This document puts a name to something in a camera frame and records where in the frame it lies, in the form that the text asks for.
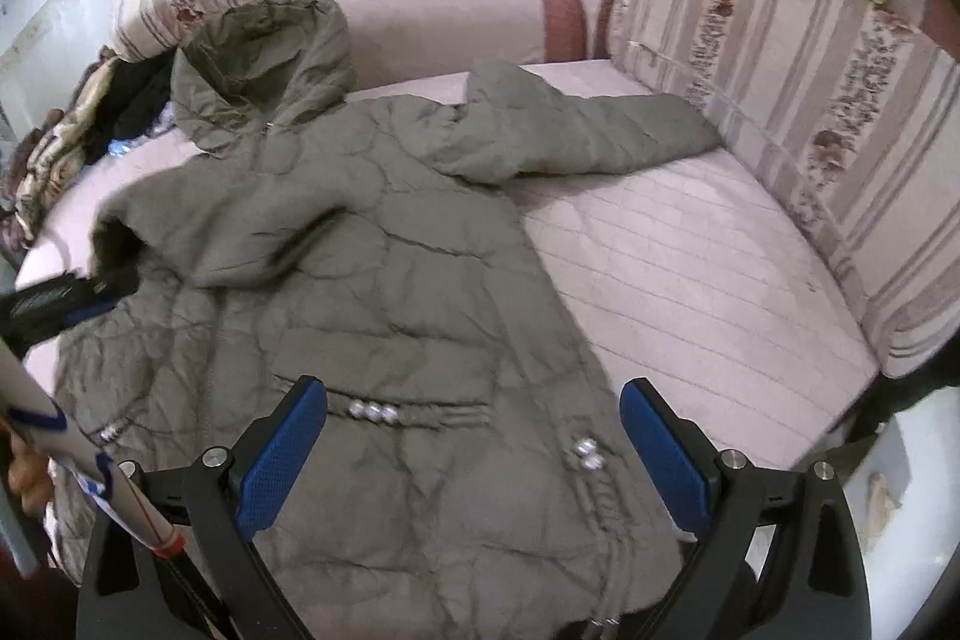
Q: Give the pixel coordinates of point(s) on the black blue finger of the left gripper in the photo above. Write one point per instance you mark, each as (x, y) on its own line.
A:
(44, 310)

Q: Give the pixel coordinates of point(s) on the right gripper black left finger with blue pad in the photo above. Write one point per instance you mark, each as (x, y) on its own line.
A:
(233, 493)

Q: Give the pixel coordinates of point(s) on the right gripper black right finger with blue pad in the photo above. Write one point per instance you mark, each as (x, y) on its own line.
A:
(709, 598)

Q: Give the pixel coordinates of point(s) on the olive green quilted hooded coat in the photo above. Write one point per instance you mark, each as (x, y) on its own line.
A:
(473, 479)

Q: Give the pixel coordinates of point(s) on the person's hand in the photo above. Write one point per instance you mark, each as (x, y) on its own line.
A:
(28, 476)

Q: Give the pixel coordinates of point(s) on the beige brown patterned blanket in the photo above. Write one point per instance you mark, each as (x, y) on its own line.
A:
(49, 158)

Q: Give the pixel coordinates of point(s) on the pink quilted sofa seat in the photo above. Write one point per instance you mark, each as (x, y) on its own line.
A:
(687, 274)

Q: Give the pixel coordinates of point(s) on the black garment pile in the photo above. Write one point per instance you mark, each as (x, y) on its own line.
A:
(136, 95)

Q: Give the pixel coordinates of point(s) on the striped floral side cushion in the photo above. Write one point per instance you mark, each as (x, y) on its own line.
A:
(848, 115)

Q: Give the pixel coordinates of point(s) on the pink cylindrical bolster cushion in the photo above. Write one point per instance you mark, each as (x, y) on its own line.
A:
(403, 40)

